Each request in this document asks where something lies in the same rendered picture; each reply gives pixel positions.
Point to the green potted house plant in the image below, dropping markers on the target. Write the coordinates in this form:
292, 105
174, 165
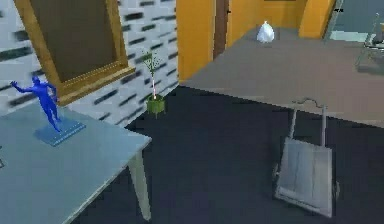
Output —
155, 104

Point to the wooden framed brown picture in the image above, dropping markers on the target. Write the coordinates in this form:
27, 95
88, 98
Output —
78, 40

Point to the blue human figure statue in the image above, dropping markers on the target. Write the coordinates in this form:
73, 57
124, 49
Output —
46, 102

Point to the brown room door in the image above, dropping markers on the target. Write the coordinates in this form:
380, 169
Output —
220, 26

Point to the pale grey table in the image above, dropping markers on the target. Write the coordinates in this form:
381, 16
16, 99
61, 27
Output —
60, 173

